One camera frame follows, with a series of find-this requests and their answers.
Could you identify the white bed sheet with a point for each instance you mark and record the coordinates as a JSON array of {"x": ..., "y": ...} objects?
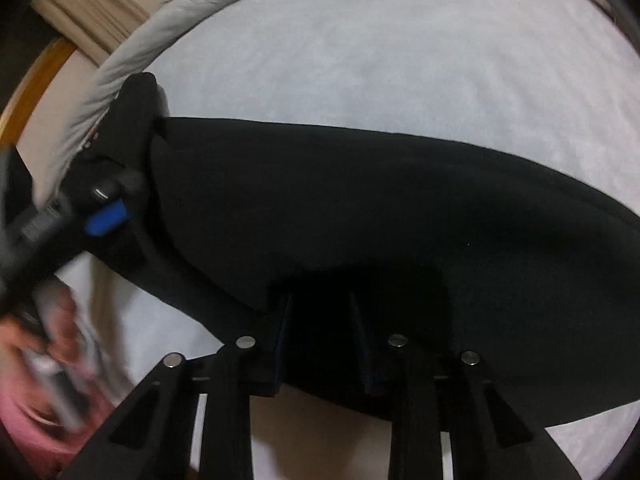
[{"x": 553, "y": 81}]

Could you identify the left hand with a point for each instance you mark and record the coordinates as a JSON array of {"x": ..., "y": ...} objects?
[{"x": 63, "y": 346}]

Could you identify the black pants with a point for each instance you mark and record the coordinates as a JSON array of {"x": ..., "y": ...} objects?
[{"x": 380, "y": 256}]

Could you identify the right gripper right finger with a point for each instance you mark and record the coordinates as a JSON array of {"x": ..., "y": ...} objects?
[{"x": 455, "y": 416}]

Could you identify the grey quilt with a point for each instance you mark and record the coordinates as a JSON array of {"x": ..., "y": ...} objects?
[{"x": 168, "y": 32}]

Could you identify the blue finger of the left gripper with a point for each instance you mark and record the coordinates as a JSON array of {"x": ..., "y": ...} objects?
[{"x": 107, "y": 219}]

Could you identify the beige curtain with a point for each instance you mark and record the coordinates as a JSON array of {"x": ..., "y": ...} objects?
[{"x": 96, "y": 27}]

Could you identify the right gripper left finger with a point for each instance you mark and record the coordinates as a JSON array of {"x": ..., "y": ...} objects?
[{"x": 187, "y": 419}]

